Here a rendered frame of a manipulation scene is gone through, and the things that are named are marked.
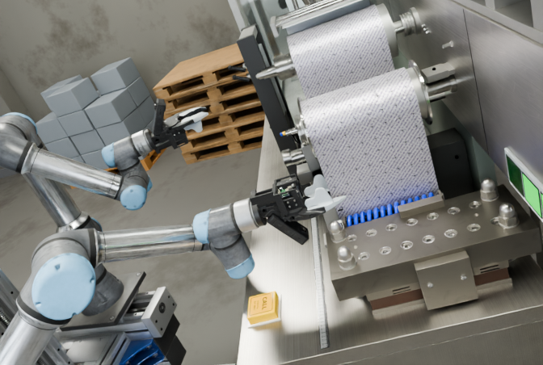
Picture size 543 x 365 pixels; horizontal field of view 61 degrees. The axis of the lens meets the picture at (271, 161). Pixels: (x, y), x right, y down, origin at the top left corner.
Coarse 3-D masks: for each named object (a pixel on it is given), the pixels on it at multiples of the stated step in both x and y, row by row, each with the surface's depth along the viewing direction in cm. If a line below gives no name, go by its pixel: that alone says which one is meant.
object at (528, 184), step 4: (524, 176) 72; (524, 180) 72; (528, 180) 70; (524, 184) 73; (528, 184) 71; (524, 188) 73; (528, 188) 71; (532, 188) 70; (536, 188) 68; (528, 192) 72; (532, 192) 70; (536, 192) 69; (528, 196) 73; (532, 196) 71; (536, 196) 69; (528, 200) 73; (532, 200) 71; (536, 200) 70; (532, 204) 72; (536, 204) 70; (536, 208) 71; (540, 212) 70
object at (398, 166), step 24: (360, 144) 101; (384, 144) 101; (408, 144) 100; (336, 168) 104; (360, 168) 104; (384, 168) 103; (408, 168) 103; (432, 168) 103; (336, 192) 107; (360, 192) 106; (384, 192) 106; (408, 192) 106; (432, 192) 106
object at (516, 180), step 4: (508, 160) 77; (508, 164) 78; (512, 164) 76; (508, 168) 78; (512, 168) 76; (516, 168) 74; (512, 172) 77; (516, 172) 75; (512, 176) 78; (516, 176) 76; (512, 180) 78; (516, 180) 76; (520, 180) 74; (516, 184) 77; (520, 184) 75; (520, 188) 75; (520, 192) 76
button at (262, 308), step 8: (256, 296) 113; (264, 296) 112; (272, 296) 111; (256, 304) 111; (264, 304) 110; (272, 304) 109; (248, 312) 110; (256, 312) 108; (264, 312) 108; (272, 312) 107; (248, 320) 108; (256, 320) 108; (264, 320) 108
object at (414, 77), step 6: (408, 72) 98; (414, 72) 98; (414, 78) 97; (414, 84) 96; (420, 84) 96; (420, 90) 96; (420, 96) 96; (420, 102) 96; (420, 108) 97; (426, 108) 97; (426, 114) 99
